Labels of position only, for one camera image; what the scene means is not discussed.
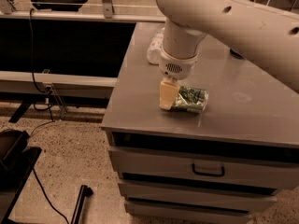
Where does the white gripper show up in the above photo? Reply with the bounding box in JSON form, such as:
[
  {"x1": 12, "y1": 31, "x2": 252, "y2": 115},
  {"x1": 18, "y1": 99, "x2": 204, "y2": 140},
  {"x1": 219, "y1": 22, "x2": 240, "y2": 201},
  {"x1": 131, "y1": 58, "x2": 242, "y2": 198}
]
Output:
[{"x1": 159, "y1": 49, "x2": 198, "y2": 110}]

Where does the crushed green soda can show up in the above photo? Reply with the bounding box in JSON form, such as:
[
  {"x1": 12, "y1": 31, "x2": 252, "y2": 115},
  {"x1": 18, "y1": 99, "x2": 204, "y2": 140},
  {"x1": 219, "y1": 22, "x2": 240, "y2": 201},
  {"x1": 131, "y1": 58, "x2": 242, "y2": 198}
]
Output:
[{"x1": 171, "y1": 86, "x2": 208, "y2": 113}]

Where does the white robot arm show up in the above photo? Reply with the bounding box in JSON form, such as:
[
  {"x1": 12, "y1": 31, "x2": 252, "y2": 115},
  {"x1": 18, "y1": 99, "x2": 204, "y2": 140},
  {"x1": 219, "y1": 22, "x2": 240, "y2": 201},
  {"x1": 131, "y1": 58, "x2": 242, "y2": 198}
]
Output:
[{"x1": 156, "y1": 0, "x2": 299, "y2": 110}]

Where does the blue soda can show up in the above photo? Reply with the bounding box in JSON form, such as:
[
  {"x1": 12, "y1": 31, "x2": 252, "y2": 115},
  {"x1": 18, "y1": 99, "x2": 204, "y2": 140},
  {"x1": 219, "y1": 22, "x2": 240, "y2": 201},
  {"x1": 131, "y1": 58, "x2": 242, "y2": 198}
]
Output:
[{"x1": 230, "y1": 49, "x2": 244, "y2": 60}]

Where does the white plastic bottle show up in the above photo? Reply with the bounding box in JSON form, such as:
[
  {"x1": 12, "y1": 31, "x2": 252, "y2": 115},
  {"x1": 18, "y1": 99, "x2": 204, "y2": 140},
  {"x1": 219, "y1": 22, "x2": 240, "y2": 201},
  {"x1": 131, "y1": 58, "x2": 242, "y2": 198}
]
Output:
[{"x1": 147, "y1": 28, "x2": 164, "y2": 65}]

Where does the grey drawer cabinet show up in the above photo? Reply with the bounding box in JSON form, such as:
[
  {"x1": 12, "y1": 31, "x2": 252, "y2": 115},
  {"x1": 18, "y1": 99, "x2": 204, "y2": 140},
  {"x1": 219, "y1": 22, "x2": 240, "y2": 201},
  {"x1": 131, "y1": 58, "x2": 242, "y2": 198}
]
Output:
[{"x1": 103, "y1": 22, "x2": 299, "y2": 224}]

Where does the black stand leg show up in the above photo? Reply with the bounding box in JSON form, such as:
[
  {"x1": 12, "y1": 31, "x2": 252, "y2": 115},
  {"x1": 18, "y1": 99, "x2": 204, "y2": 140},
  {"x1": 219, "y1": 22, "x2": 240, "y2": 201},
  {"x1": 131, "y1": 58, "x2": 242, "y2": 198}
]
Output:
[{"x1": 70, "y1": 185, "x2": 93, "y2": 224}]

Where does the black chair base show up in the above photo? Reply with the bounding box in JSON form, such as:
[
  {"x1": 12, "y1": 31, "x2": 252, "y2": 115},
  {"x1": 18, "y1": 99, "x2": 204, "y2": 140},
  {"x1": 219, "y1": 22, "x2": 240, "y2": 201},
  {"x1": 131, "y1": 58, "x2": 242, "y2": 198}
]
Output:
[{"x1": 0, "y1": 130, "x2": 41, "y2": 224}]

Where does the grey metal railing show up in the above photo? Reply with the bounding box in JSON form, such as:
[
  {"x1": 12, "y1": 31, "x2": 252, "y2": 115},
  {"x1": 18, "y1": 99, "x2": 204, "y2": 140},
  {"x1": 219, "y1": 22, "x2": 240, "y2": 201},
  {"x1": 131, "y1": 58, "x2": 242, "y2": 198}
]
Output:
[{"x1": 0, "y1": 0, "x2": 164, "y2": 22}]

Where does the black drawer handle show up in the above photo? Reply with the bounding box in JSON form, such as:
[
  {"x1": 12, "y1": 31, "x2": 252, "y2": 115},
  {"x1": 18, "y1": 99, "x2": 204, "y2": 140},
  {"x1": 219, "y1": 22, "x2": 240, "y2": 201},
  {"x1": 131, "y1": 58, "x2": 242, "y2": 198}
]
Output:
[{"x1": 191, "y1": 163, "x2": 225, "y2": 177}]

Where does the black hanging cable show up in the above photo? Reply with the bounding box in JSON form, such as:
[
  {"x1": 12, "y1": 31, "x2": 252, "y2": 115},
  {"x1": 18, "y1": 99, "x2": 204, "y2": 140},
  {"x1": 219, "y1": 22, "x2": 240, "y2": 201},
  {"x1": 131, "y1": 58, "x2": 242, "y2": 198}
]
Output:
[{"x1": 28, "y1": 8, "x2": 55, "y2": 123}]

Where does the black floor cable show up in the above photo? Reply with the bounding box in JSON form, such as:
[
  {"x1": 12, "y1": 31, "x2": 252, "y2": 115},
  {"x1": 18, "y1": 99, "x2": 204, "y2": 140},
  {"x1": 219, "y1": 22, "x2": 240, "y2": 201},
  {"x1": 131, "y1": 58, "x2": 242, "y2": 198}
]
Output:
[{"x1": 32, "y1": 168, "x2": 70, "y2": 224}]

